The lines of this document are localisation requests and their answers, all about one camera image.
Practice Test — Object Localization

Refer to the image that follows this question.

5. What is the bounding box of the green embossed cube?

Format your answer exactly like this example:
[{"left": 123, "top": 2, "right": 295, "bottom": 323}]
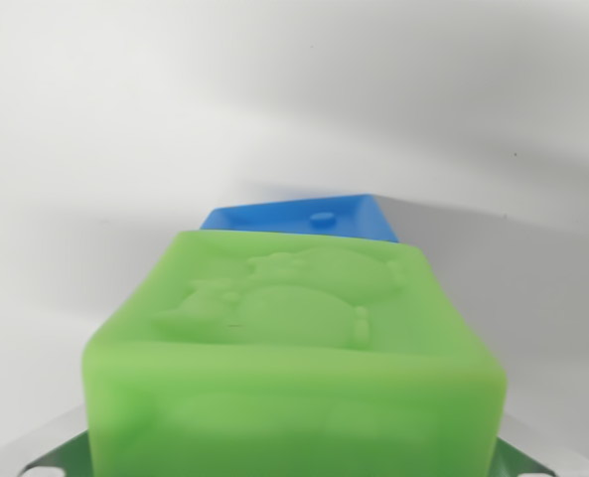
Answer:
[{"left": 80, "top": 230, "right": 509, "bottom": 477}]

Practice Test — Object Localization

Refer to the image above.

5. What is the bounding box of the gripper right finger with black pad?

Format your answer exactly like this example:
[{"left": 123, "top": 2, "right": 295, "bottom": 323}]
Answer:
[{"left": 495, "top": 411, "right": 589, "bottom": 477}]

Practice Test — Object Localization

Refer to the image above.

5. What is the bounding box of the blue embossed cube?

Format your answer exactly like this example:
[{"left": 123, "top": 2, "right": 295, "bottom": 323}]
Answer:
[{"left": 199, "top": 193, "right": 400, "bottom": 244}]

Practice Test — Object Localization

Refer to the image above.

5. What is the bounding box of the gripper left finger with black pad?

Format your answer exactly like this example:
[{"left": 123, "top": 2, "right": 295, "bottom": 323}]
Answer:
[{"left": 0, "top": 401, "right": 94, "bottom": 477}]

